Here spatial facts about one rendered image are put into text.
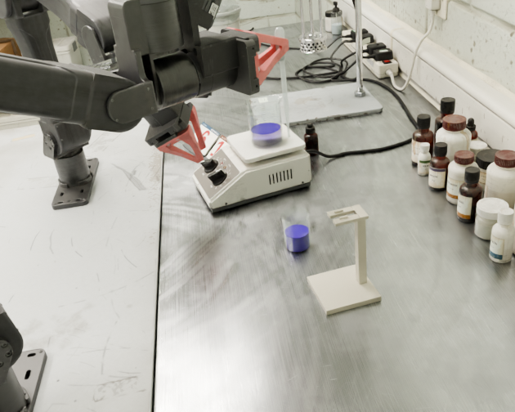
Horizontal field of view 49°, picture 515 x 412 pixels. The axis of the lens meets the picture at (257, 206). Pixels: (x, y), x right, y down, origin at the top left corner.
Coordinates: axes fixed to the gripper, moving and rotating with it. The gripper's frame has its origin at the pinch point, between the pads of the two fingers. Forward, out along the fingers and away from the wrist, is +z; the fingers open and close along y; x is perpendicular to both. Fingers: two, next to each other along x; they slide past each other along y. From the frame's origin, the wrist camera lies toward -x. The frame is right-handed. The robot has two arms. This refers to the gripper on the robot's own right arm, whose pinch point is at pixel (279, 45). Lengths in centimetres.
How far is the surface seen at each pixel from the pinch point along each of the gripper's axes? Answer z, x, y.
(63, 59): 51, 52, 237
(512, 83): 51, 19, -5
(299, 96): 44, 30, 48
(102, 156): -6, 32, 59
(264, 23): 161, 55, 207
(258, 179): 5.4, 27.5, 15.6
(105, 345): -32.5, 32.8, 2.3
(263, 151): 8.0, 23.3, 16.7
